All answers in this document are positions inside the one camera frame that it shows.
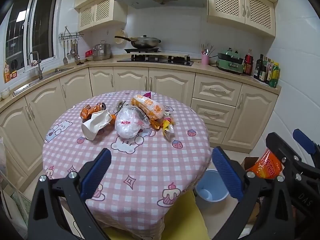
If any dark glass bottle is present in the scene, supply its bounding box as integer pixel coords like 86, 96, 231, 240
254, 54, 264, 80
260, 57, 268, 82

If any bundle of chopsticks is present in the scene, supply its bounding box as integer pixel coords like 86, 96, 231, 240
201, 43, 215, 55

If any white paper cup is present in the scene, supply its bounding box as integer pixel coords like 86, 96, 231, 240
81, 109, 112, 141

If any steel faucet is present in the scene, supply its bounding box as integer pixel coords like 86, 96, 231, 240
27, 51, 43, 80

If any white plastic bag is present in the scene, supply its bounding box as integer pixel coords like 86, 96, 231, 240
114, 105, 150, 139

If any lattice door wall cabinet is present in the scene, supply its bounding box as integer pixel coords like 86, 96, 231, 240
207, 0, 277, 38
78, 0, 128, 32

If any steel sink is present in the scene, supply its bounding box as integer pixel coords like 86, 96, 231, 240
12, 66, 75, 95

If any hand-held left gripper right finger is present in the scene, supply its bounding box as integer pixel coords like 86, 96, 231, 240
212, 146, 292, 240

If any wall utensil rack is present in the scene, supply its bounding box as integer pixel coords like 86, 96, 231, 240
59, 26, 84, 40

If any steel wok with lid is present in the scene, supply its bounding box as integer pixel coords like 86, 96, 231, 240
114, 35, 162, 49

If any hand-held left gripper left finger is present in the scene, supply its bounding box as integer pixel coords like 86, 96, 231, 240
27, 148, 112, 240

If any yellow round strainer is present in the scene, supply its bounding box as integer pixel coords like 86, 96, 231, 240
115, 29, 127, 45

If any brown sauce bottle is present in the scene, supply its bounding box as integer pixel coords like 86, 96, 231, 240
265, 59, 273, 84

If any yellow snack wrapper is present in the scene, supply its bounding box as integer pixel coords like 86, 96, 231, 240
161, 117, 175, 140

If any silver wrapper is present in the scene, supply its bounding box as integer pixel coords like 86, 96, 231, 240
108, 101, 127, 115

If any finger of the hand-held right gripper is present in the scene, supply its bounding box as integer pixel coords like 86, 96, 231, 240
293, 129, 320, 155
265, 132, 320, 180

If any steel stock pot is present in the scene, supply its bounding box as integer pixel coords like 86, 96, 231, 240
92, 40, 111, 61

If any green electric cooker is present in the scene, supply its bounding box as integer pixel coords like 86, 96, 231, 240
216, 48, 244, 74

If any blue plastic bin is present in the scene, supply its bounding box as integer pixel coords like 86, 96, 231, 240
194, 169, 230, 210

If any pink checked tablecloth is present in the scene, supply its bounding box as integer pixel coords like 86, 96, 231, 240
42, 90, 212, 233

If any green yellow bottle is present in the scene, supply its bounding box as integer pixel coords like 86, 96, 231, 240
269, 62, 280, 88

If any black gas hob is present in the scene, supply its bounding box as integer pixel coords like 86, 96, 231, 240
117, 47, 194, 67

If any sliding window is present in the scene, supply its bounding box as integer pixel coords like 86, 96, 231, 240
4, 0, 62, 72

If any beige countertop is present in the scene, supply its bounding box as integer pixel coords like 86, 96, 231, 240
0, 54, 282, 110

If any orange printed bag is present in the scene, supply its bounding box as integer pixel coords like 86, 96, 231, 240
249, 148, 284, 180

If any red label bottle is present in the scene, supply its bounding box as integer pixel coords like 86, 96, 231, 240
243, 49, 253, 76

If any orange white bread bag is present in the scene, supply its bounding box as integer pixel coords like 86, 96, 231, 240
131, 94, 165, 120

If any orange yellow sachet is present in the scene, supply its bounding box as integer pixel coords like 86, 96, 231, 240
3, 62, 18, 83

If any orange snack wrapper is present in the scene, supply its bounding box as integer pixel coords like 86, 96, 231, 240
80, 102, 107, 120

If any yellow chair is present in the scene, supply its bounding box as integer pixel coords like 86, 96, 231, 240
104, 190, 209, 240

